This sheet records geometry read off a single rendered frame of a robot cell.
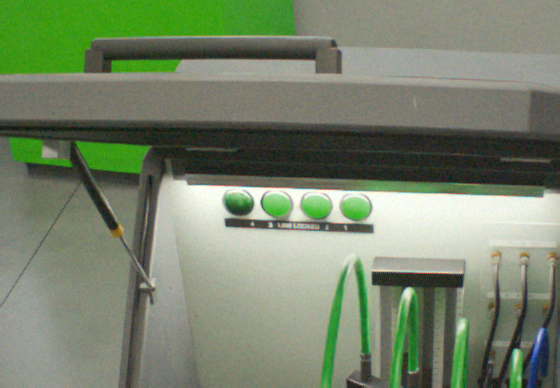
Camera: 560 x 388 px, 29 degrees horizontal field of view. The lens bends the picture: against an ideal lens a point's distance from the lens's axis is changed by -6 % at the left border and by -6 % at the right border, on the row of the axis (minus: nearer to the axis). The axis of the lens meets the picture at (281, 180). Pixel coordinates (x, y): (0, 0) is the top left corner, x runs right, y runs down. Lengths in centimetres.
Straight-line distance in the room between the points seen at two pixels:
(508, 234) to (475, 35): 384
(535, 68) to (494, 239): 32
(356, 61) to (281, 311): 43
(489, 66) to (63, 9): 270
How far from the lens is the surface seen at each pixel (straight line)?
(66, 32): 437
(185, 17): 412
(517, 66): 187
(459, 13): 547
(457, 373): 145
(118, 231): 155
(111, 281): 406
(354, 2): 551
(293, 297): 182
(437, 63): 187
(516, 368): 148
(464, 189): 164
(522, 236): 171
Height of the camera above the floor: 228
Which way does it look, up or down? 30 degrees down
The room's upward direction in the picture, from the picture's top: 5 degrees counter-clockwise
